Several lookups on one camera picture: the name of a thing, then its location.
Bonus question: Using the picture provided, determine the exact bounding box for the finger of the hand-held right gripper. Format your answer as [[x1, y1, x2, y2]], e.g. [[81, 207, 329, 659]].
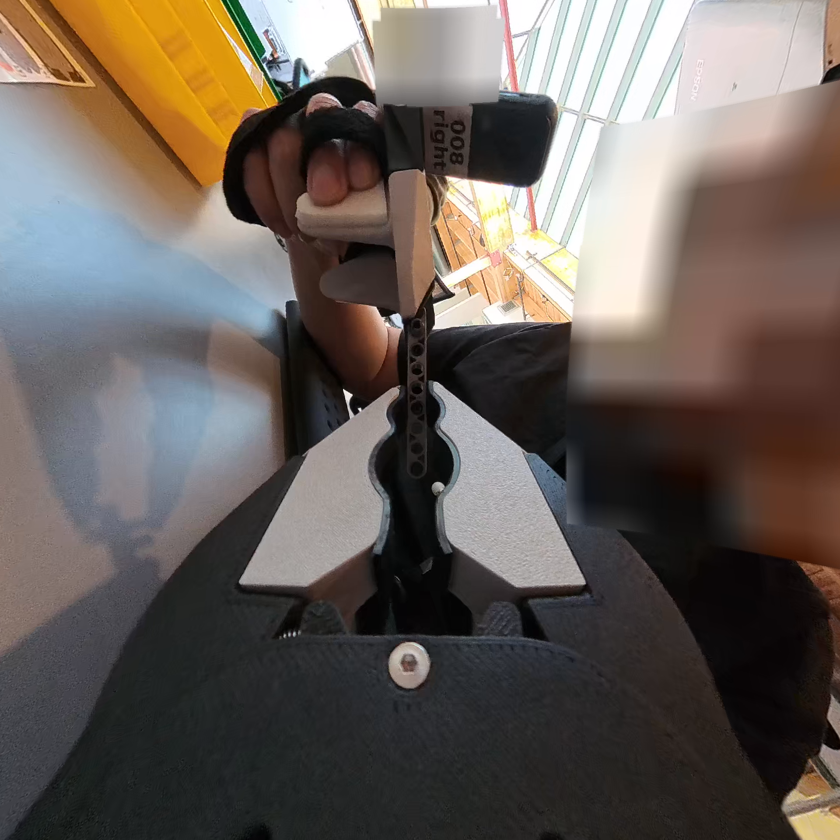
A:
[[390, 167, 435, 319], [319, 251, 403, 307]]

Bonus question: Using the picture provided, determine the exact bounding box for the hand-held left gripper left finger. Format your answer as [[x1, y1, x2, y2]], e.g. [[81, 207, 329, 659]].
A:
[[239, 386, 403, 618]]

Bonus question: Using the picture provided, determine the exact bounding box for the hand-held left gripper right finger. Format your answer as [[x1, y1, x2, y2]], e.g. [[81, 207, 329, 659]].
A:
[[428, 382, 587, 616]]

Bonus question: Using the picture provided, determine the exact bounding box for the person's right hand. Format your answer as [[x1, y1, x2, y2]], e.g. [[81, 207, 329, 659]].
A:
[[241, 92, 385, 244]]

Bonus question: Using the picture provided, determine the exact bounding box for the black perforated panel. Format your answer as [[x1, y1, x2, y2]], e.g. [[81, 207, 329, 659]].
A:
[[281, 301, 355, 457]]

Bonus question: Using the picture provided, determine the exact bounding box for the white projector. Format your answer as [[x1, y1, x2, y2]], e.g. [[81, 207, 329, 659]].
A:
[[675, 0, 840, 119]]

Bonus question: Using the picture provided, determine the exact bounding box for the yellow plastic bin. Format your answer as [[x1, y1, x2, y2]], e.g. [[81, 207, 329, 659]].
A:
[[49, 0, 280, 188]]

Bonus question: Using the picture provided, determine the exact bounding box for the printed paper sheet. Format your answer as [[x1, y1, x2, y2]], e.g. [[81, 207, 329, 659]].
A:
[[0, 10, 96, 88]]

